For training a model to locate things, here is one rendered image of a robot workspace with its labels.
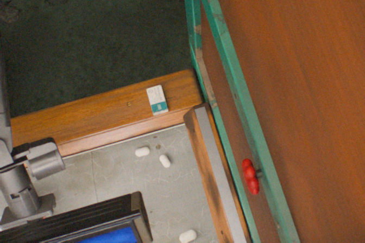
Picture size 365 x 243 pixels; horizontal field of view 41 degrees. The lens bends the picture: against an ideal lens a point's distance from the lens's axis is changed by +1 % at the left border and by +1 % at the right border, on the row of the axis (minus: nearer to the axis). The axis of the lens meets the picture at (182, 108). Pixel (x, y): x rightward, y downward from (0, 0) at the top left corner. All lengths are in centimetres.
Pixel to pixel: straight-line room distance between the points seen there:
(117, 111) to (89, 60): 93
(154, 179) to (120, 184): 8
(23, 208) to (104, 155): 22
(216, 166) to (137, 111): 25
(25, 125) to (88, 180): 19
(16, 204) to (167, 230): 31
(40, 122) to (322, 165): 87
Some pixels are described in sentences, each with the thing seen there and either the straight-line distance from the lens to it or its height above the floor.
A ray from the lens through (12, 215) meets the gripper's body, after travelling 105.
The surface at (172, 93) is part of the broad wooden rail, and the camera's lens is 112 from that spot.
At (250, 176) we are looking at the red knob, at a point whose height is 126.
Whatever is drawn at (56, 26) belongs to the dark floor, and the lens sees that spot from 213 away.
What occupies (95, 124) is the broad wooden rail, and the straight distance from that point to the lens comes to 112.
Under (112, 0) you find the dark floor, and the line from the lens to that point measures 212.
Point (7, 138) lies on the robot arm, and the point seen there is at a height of 96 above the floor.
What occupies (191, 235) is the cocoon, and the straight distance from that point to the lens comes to 106.
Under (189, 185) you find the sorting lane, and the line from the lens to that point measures 109.
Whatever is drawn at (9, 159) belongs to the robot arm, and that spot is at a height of 95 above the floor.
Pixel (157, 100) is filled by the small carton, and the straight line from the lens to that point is 109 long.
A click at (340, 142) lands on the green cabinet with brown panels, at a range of 32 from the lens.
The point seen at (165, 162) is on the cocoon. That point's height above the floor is 76.
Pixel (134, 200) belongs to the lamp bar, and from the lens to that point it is 75.
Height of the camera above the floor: 182
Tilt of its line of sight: 73 degrees down
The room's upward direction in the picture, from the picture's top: 11 degrees counter-clockwise
